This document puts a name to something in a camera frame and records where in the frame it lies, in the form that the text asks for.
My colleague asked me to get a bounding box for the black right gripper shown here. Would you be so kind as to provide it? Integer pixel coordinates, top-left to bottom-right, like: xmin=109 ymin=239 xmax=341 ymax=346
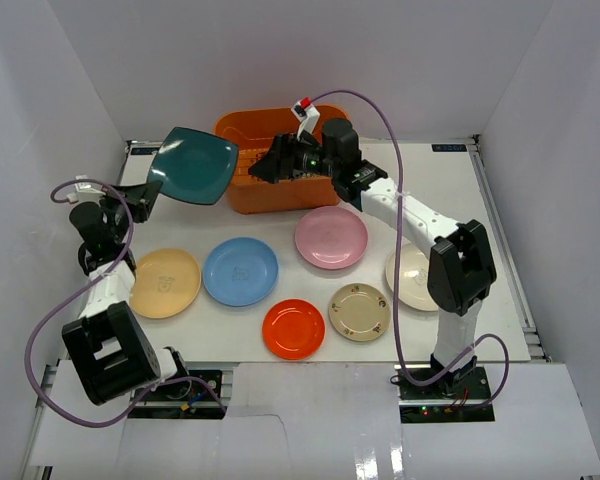
xmin=248 ymin=129 xmax=339 ymax=186

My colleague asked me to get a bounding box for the teal square plate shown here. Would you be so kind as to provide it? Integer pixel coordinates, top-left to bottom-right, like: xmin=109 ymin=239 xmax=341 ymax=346
xmin=147 ymin=127 xmax=239 ymax=205

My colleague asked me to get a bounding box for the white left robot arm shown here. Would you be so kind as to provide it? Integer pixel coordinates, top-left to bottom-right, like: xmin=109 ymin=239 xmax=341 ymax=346
xmin=62 ymin=181 xmax=192 ymax=405

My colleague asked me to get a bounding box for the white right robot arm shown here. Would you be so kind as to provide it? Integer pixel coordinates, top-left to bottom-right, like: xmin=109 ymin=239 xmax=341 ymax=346
xmin=249 ymin=118 xmax=497 ymax=399

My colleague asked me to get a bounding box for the orange plastic bin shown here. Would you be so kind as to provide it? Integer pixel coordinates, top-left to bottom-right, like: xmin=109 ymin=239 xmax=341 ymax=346
xmin=213 ymin=107 xmax=339 ymax=214

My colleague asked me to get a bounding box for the yellow round plate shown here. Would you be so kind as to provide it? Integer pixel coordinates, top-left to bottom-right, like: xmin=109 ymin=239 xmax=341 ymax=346
xmin=130 ymin=248 xmax=202 ymax=320

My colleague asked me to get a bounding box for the pink round plate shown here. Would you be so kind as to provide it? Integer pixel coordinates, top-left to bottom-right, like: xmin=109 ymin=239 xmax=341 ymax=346
xmin=294 ymin=206 xmax=369 ymax=270

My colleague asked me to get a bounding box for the blue round plate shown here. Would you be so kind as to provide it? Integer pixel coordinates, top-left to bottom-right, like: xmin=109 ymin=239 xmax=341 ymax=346
xmin=202 ymin=237 xmax=279 ymax=307

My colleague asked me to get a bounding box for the orange round plate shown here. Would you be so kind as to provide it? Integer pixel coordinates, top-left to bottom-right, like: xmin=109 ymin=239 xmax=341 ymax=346
xmin=262 ymin=299 xmax=326 ymax=361

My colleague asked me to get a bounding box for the beige floral round plate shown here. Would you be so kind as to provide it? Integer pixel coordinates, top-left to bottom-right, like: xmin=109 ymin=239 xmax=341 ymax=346
xmin=328 ymin=283 xmax=391 ymax=343

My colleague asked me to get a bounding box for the cream white round plate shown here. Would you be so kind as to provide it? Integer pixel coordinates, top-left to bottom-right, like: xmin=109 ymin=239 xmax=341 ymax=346
xmin=398 ymin=243 xmax=438 ymax=312

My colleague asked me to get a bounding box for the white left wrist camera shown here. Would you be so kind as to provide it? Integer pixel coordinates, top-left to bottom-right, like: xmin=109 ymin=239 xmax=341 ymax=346
xmin=66 ymin=175 xmax=104 ymax=204

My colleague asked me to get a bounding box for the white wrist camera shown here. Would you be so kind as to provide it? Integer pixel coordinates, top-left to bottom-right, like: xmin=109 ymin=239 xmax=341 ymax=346
xmin=291 ymin=97 xmax=320 ymax=145
xmin=66 ymin=175 xmax=104 ymax=204

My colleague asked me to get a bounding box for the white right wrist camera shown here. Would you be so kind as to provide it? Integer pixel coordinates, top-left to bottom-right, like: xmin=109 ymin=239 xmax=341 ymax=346
xmin=291 ymin=97 xmax=320 ymax=145

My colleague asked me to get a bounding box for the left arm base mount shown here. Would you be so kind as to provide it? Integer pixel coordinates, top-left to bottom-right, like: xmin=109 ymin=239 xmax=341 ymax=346
xmin=128 ymin=368 xmax=229 ymax=420

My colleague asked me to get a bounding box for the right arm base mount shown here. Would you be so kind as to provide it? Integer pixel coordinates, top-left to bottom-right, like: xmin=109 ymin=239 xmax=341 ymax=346
xmin=390 ymin=367 xmax=495 ymax=425

